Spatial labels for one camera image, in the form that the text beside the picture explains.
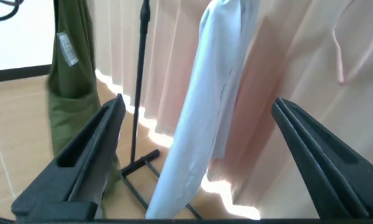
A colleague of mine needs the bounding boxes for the black cable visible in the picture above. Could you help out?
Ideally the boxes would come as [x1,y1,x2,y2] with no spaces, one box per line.
[0,0,24,22]

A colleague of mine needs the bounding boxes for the pale grey shorts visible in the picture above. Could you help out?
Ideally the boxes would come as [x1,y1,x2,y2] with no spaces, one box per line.
[145,0,262,220]

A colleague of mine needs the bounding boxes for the black clothes rack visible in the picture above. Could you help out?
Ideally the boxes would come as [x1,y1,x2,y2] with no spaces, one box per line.
[119,0,203,220]

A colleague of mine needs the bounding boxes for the pink clothes hanger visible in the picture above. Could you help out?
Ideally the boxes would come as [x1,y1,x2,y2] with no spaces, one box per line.
[331,0,373,85]

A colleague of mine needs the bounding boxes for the green garment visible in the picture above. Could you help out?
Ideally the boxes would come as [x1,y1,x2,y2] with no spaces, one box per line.
[45,0,122,218]

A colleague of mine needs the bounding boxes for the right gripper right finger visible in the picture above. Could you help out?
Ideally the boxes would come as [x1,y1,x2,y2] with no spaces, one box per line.
[270,96,373,218]

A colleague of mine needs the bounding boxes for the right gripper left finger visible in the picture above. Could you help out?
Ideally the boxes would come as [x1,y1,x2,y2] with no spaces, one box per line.
[11,93,127,220]

